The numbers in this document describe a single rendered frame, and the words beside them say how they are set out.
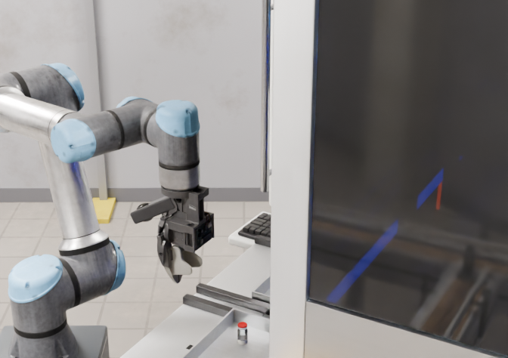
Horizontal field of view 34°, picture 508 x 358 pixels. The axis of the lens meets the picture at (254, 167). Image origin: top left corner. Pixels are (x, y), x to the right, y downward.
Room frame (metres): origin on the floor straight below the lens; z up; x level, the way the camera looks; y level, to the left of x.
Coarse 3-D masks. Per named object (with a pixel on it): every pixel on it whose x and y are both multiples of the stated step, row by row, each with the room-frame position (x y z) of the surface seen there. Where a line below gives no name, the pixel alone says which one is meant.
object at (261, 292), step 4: (268, 276) 1.72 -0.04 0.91; (264, 280) 1.70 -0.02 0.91; (268, 280) 1.71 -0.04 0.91; (260, 284) 1.68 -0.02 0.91; (264, 284) 1.69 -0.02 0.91; (268, 284) 1.71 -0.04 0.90; (256, 288) 1.66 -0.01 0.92; (260, 288) 1.68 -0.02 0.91; (264, 288) 1.69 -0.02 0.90; (268, 288) 1.71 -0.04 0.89; (252, 292) 1.65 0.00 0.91; (256, 292) 1.64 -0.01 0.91; (260, 292) 1.68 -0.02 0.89; (264, 292) 1.69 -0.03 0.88; (268, 292) 1.70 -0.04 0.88; (252, 296) 1.65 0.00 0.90; (256, 296) 1.64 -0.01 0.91; (260, 296) 1.64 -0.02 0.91; (264, 296) 1.63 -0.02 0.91; (268, 296) 1.63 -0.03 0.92; (260, 300) 1.64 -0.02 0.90; (264, 300) 1.63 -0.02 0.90; (268, 300) 1.63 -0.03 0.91
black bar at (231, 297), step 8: (200, 288) 1.69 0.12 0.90; (208, 288) 1.69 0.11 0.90; (216, 288) 1.69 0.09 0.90; (208, 296) 1.68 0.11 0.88; (216, 296) 1.67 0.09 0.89; (224, 296) 1.66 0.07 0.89; (232, 296) 1.65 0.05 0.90; (240, 296) 1.65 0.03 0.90; (240, 304) 1.64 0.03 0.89; (248, 304) 1.63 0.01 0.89; (256, 304) 1.62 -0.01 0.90; (264, 304) 1.62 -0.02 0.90; (264, 312) 1.61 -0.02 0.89
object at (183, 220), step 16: (176, 192) 1.37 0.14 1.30; (192, 192) 1.37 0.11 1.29; (208, 192) 1.39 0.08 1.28; (176, 208) 1.39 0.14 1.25; (192, 208) 1.37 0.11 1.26; (160, 224) 1.38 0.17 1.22; (176, 224) 1.36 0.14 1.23; (192, 224) 1.37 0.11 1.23; (208, 224) 1.39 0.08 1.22; (176, 240) 1.38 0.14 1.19; (192, 240) 1.35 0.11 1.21; (208, 240) 1.39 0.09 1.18
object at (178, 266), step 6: (174, 246) 1.38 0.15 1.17; (174, 252) 1.38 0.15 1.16; (180, 252) 1.38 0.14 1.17; (174, 258) 1.39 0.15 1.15; (180, 258) 1.38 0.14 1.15; (174, 264) 1.39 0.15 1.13; (180, 264) 1.38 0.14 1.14; (186, 264) 1.37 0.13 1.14; (168, 270) 1.39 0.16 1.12; (174, 270) 1.39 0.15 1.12; (180, 270) 1.38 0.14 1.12; (186, 270) 1.37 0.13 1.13; (174, 276) 1.39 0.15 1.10
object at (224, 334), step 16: (224, 320) 1.54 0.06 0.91; (240, 320) 1.57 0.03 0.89; (256, 320) 1.55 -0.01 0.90; (208, 336) 1.48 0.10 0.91; (224, 336) 1.52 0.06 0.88; (256, 336) 1.52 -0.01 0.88; (192, 352) 1.43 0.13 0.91; (208, 352) 1.46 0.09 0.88; (224, 352) 1.46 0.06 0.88; (240, 352) 1.46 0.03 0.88; (256, 352) 1.46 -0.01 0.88
